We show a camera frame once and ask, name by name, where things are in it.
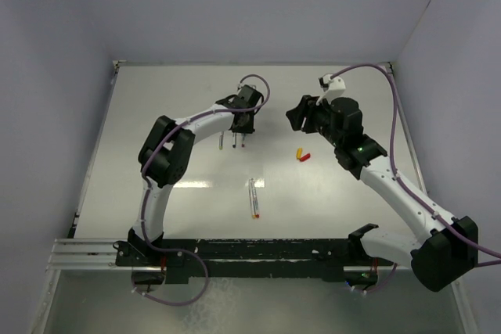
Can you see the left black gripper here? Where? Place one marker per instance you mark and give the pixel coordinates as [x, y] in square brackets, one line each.
[248, 128]

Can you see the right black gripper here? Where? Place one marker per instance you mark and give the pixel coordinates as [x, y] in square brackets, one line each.
[307, 108]

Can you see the blue marker pen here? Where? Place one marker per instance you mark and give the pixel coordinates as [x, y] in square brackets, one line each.
[234, 141]

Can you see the green marker pen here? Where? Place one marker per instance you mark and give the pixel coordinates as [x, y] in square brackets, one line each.
[221, 141]

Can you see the red pen cap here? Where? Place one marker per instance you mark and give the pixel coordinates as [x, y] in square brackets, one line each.
[305, 157]

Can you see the yellow marker pen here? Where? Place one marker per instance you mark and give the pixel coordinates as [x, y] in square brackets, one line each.
[251, 199]

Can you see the red marker pen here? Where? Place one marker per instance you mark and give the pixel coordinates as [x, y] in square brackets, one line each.
[254, 196]

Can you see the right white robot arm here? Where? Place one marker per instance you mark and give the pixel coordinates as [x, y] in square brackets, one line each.
[442, 247]

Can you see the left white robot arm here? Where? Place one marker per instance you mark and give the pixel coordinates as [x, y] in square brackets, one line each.
[165, 155]

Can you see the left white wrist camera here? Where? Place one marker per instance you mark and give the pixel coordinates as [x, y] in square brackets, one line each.
[240, 86]

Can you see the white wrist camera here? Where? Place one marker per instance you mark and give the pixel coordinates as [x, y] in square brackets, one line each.
[333, 87]
[240, 86]

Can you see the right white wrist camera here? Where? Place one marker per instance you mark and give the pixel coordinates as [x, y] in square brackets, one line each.
[333, 87]

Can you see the aluminium rail right side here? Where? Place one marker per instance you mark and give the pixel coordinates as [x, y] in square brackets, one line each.
[411, 146]

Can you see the aluminium rail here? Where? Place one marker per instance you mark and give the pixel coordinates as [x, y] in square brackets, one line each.
[83, 255]
[411, 146]

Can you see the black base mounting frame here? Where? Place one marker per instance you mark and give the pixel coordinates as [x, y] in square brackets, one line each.
[176, 261]

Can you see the aluminium rail front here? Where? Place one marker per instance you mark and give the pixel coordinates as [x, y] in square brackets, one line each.
[83, 255]

